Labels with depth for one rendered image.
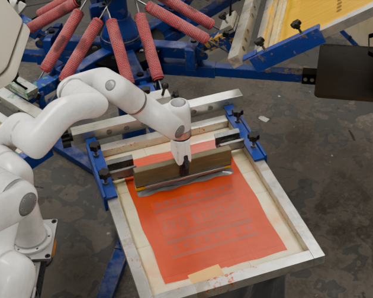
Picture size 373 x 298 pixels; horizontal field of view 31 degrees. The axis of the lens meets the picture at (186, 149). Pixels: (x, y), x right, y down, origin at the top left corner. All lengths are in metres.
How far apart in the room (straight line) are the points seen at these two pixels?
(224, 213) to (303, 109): 2.13
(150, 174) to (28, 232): 0.56
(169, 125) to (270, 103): 2.35
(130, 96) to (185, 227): 0.53
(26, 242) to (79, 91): 0.46
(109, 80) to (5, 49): 0.71
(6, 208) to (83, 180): 2.59
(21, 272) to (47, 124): 0.52
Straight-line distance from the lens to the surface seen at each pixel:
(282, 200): 2.33
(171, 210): 2.35
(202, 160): 2.41
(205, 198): 2.39
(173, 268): 2.18
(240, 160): 2.53
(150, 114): 2.09
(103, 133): 2.61
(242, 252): 2.21
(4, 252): 1.53
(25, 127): 1.90
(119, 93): 1.99
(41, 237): 2.05
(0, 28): 1.37
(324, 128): 4.24
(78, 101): 1.88
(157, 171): 2.38
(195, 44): 3.04
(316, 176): 3.90
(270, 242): 2.25
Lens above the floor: 2.62
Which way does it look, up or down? 40 degrees down
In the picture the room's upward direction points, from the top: 4 degrees counter-clockwise
